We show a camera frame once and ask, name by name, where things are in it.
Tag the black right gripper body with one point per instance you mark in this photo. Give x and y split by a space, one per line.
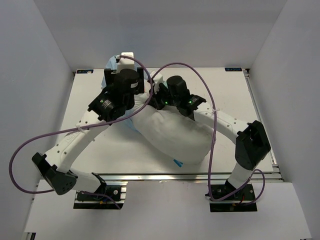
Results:
163 98

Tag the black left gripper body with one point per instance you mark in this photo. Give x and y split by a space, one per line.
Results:
109 78

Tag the blue green satin pillowcase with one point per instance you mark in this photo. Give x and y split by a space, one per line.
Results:
118 64

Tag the white pillow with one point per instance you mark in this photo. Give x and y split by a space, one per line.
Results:
173 134

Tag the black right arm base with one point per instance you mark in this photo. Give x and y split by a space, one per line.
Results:
239 202

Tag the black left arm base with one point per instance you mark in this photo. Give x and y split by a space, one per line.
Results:
112 198

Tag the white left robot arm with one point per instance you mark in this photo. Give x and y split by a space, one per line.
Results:
55 165

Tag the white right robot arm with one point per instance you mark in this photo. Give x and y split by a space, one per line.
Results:
250 138

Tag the dark label sticker left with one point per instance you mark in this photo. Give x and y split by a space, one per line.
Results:
84 71

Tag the dark label sticker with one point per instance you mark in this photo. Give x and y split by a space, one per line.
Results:
84 71
233 69

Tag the dark label sticker right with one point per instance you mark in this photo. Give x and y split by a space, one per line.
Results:
233 69

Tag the white foreground board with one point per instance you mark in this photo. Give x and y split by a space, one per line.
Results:
169 211

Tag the aluminium table frame rail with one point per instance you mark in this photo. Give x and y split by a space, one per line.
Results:
257 103

